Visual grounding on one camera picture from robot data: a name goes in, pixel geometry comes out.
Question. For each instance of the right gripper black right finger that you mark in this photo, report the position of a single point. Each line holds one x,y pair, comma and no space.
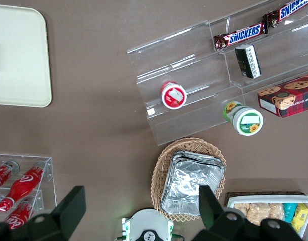
211,216

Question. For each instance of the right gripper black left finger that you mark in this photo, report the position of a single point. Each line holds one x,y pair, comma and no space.
65,213

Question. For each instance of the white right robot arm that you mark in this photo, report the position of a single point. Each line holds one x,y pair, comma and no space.
147,223

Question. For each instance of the light tan wicker basket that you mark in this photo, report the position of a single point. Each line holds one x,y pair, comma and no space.
160,170

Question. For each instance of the cream plastic tray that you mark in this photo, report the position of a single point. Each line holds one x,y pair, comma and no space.
18,55

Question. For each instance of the clear rice cracker pack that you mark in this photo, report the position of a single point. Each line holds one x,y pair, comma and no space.
241,209
276,211
258,213

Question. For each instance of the stack of aluminium foil trays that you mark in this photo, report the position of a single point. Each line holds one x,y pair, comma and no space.
189,180

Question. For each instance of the clear acrylic bottle rack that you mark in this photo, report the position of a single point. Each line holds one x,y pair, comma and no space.
47,175

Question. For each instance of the red cola bottle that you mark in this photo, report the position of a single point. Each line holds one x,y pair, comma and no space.
0,175
16,216
24,185

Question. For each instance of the dark woven mat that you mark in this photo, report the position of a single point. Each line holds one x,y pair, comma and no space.
264,193

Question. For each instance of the white rectangular snack dish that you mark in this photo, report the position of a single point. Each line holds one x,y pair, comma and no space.
269,199

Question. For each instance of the teal snack packet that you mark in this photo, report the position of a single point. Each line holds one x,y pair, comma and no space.
290,211

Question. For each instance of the yellow snack packet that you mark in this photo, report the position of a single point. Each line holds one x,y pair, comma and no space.
300,217

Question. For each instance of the green sunflower cup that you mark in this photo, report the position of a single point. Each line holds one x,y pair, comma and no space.
245,119

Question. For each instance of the red strawberry yogurt cup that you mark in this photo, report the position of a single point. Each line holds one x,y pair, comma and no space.
173,95

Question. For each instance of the clear acrylic stepped display stand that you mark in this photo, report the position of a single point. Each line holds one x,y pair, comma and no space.
189,75

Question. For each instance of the red tartan cookie box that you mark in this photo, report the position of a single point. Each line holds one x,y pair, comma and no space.
289,96

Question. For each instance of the small black white box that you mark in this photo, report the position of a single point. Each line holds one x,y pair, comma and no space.
248,61

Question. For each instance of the Snickers chocolate bar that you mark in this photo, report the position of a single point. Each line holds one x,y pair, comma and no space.
241,35
288,10

